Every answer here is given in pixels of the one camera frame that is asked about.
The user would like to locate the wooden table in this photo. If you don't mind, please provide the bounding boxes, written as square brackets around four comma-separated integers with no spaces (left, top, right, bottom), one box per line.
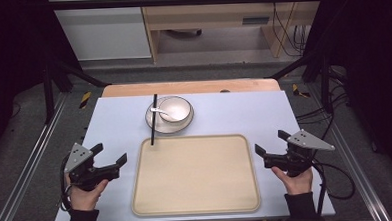
[101,77,281,100]

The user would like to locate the black floor cables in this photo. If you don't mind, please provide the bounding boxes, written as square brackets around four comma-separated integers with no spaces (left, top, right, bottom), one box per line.
[294,82,351,144]

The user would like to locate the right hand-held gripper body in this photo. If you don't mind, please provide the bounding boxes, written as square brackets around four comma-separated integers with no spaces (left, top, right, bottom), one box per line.
[261,128,337,180]

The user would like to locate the beige tray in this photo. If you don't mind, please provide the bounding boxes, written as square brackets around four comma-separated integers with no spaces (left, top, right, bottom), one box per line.
[128,132,262,218]

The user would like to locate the black chopsticks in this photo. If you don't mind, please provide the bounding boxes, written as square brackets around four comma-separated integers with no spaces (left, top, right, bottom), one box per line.
[148,93,161,147]

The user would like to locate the aluminium rail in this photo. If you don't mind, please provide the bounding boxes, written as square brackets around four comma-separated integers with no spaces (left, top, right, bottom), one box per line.
[0,91,74,221]
[306,80,392,221]

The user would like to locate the yellow black floor tape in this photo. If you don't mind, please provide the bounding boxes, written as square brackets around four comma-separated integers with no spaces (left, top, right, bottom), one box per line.
[78,91,94,110]
[290,83,312,99]

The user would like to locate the white cabinet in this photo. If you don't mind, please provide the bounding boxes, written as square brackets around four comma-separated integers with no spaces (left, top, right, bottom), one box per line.
[46,0,153,63]

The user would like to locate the person's right hand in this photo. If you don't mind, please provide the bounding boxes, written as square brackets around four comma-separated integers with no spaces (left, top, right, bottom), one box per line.
[271,164,315,197]

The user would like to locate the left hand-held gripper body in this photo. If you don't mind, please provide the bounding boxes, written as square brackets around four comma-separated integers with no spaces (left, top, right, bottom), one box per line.
[62,141,122,193]

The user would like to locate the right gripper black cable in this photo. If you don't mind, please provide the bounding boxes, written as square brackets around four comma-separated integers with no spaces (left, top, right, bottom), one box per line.
[309,158,357,218]

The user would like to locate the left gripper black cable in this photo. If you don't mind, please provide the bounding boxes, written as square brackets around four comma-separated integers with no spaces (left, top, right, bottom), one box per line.
[58,155,73,212]

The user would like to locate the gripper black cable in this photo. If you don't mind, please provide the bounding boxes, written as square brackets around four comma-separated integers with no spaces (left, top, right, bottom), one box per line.
[309,158,357,218]
[58,155,73,212]

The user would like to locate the light wooden desk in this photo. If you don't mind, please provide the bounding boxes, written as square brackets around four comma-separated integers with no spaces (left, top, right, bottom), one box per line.
[138,0,330,65]

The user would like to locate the white bowl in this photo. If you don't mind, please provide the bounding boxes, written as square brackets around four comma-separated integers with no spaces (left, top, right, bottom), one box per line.
[157,95,193,124]

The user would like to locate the person's left hand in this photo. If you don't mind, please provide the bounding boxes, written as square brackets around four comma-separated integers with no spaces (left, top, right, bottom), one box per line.
[66,178,111,212]

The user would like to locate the black metal stand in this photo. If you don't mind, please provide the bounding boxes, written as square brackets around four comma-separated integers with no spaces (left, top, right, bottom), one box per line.
[41,56,113,125]
[267,49,336,117]

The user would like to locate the white plate with dark rim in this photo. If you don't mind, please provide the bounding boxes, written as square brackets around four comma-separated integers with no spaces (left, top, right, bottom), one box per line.
[143,95,196,137]

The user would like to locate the black horizontal bar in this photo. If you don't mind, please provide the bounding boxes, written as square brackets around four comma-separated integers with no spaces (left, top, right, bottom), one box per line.
[50,0,324,13]

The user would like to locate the white spoon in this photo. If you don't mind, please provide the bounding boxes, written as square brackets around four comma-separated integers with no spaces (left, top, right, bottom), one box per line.
[150,105,182,122]

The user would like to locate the hanging black cables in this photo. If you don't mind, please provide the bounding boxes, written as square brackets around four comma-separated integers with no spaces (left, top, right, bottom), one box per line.
[270,0,309,59]

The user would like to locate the black curtain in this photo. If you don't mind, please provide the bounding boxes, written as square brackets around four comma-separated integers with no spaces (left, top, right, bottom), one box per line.
[298,0,392,180]
[0,0,87,163]

